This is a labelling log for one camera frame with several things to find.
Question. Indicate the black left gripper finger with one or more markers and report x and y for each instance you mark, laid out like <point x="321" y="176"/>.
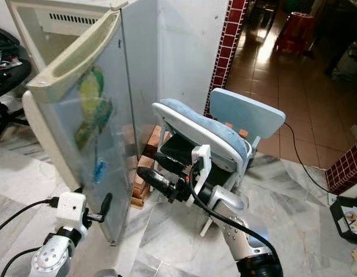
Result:
<point x="106" y="205"/>

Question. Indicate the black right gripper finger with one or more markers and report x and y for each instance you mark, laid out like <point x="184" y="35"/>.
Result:
<point x="173" y="163"/>
<point x="156" y="183"/>

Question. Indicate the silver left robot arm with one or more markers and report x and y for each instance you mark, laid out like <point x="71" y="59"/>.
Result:
<point x="51" y="259"/>

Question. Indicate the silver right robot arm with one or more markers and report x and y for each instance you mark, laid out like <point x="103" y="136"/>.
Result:
<point x="239" y="231"/>

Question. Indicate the red brick stack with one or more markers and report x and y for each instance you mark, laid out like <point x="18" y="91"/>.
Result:
<point x="141" y="184"/>

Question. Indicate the white folding chair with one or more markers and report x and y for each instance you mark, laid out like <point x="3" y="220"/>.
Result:
<point x="213" y="130"/>

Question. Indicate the light blue chair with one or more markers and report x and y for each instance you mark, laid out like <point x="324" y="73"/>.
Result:
<point x="247" y="112"/>

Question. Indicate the black office chair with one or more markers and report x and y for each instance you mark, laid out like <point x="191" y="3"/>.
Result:
<point x="5" y="75"/>

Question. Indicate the black tray with items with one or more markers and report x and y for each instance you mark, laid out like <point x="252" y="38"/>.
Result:
<point x="346" y="218"/>

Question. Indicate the red plastic stool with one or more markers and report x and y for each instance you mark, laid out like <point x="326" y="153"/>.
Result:
<point x="296" y="32"/>

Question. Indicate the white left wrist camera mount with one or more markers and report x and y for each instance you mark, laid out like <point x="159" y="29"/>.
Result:
<point x="71" y="208"/>

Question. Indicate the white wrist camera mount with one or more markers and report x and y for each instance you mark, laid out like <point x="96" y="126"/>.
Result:
<point x="204" y="161"/>
<point x="71" y="208"/>

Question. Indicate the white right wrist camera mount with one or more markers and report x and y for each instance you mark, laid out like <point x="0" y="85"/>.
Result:
<point x="204" y="161"/>

